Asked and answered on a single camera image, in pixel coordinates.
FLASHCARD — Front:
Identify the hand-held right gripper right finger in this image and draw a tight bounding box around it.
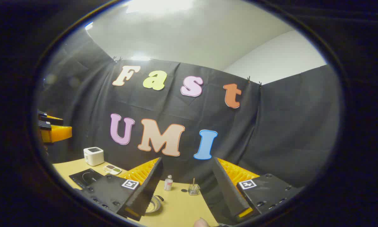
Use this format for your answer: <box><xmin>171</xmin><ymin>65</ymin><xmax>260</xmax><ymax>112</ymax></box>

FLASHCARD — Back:
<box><xmin>212</xmin><ymin>157</ymin><xmax>303</xmax><ymax>225</ymax></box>

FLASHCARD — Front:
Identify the black induction cooktop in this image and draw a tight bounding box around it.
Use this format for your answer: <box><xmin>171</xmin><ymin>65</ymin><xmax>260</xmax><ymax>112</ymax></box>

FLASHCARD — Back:
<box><xmin>69</xmin><ymin>168</ymin><xmax>103</xmax><ymax>189</ymax></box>

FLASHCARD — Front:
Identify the small white plastic bottle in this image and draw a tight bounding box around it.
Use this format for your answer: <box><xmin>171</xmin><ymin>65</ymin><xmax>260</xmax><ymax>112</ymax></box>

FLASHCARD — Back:
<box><xmin>163</xmin><ymin>175</ymin><xmax>174</xmax><ymax>191</ymax></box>

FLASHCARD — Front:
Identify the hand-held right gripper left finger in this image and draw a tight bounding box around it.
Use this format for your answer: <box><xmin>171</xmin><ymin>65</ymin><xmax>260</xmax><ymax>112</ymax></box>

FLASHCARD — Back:
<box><xmin>74</xmin><ymin>157</ymin><xmax>164</xmax><ymax>222</ymax></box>

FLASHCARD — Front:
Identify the white toaster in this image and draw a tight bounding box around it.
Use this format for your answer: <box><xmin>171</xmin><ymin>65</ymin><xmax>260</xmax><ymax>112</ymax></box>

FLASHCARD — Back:
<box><xmin>83</xmin><ymin>147</ymin><xmax>104</xmax><ymax>166</ymax></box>

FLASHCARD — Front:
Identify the white divided bean tray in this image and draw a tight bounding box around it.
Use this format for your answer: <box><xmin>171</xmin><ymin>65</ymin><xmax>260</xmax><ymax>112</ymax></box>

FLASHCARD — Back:
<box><xmin>103</xmin><ymin>164</ymin><xmax>122</xmax><ymax>176</ymax></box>

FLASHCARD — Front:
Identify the stainless steel pot black handle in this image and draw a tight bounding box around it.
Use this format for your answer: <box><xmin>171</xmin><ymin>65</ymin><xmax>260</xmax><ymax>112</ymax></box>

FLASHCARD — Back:
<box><xmin>145</xmin><ymin>195</ymin><xmax>165</xmax><ymax>213</ymax></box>

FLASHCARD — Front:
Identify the black backdrop cloth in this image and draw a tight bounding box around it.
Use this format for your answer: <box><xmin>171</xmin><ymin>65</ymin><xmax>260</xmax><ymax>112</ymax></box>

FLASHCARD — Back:
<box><xmin>38</xmin><ymin>30</ymin><xmax>342</xmax><ymax>226</ymax></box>

